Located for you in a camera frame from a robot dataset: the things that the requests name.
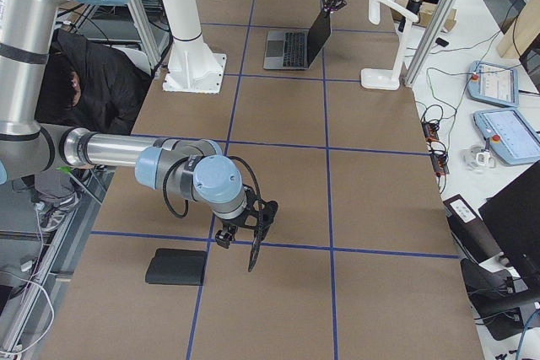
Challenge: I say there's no orange black power strip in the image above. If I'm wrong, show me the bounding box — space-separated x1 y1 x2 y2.
421 121 449 177

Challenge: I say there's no person in black jacket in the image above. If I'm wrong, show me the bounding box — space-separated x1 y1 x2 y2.
31 29 152 233

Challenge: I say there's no aluminium frame post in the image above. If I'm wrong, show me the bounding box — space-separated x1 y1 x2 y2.
403 0 456 88

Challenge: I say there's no black mouse pad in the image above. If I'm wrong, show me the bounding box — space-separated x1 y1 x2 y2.
145 248 207 286

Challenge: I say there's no white pillar mount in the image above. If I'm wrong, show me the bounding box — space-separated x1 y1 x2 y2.
162 0 227 94

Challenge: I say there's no white desk lamp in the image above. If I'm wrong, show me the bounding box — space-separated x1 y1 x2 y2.
359 0 421 91

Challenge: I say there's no teach pendant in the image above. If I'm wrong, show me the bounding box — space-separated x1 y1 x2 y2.
472 107 539 165
467 60 519 107

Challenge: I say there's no silver laptop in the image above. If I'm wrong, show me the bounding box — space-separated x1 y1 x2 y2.
263 10 332 70

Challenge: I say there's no upper teach pendant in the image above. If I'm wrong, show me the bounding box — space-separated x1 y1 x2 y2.
467 60 519 107

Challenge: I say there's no lower teach pendant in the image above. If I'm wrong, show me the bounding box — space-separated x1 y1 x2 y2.
472 107 539 165

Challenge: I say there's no black monitor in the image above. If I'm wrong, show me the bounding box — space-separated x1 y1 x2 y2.
479 163 539 277

